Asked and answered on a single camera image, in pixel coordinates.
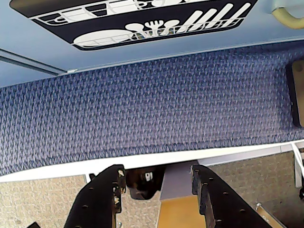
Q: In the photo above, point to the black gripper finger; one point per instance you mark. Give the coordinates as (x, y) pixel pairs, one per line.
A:
(95, 199)
(218, 202)

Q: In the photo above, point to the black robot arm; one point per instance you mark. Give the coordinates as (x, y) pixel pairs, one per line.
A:
(142, 183)

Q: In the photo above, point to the grey and tan block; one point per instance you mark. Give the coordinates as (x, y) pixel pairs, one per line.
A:
(178, 204)

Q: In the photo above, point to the black edged tan board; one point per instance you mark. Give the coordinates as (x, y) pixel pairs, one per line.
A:
(298, 95)

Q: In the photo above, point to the blue toy kitchen body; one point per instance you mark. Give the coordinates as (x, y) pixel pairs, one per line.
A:
(23, 74)

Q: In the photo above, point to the blue dishwasher door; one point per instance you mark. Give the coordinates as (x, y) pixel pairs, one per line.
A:
(166, 51)

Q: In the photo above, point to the black white dishwasher graphic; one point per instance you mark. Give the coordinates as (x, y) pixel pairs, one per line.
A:
(99, 28)

